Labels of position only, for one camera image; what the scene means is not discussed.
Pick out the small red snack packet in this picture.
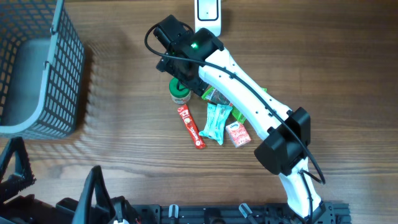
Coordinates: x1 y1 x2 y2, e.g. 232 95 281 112
226 121 251 148

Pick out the green clear snack bag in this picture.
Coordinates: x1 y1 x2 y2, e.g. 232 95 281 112
201 86 268 124

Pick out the pale teal snack packet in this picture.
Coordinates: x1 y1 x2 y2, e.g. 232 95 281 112
199 103 232 145

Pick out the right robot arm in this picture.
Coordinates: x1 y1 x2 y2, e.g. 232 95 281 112
148 15 325 223

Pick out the red snack wrapper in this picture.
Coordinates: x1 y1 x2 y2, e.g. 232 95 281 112
177 105 206 149

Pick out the black right camera cable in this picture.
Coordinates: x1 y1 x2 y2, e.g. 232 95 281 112
144 21 326 224

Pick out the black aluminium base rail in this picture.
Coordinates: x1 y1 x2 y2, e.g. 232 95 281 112
133 202 352 224

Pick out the white barcode scanner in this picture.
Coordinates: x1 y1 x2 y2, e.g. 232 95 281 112
194 0 221 37

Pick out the dark grey mesh basket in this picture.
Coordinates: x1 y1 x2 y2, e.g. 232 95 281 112
1 0 85 139

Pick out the green lid jar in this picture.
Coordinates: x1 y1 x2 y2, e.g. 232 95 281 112
169 78 192 105

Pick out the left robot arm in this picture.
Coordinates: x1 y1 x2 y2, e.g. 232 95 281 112
1 137 141 224

